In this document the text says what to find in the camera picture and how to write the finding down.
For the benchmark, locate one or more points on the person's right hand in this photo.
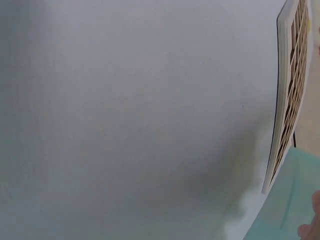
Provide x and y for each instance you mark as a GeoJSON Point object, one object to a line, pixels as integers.
{"type": "Point", "coordinates": [315, 228]}

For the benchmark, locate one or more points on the person's right fingers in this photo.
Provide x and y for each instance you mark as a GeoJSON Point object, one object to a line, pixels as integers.
{"type": "Point", "coordinates": [315, 228]}

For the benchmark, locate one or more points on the white box with grid dividers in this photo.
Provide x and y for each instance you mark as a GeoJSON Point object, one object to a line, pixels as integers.
{"type": "Point", "coordinates": [287, 82]}

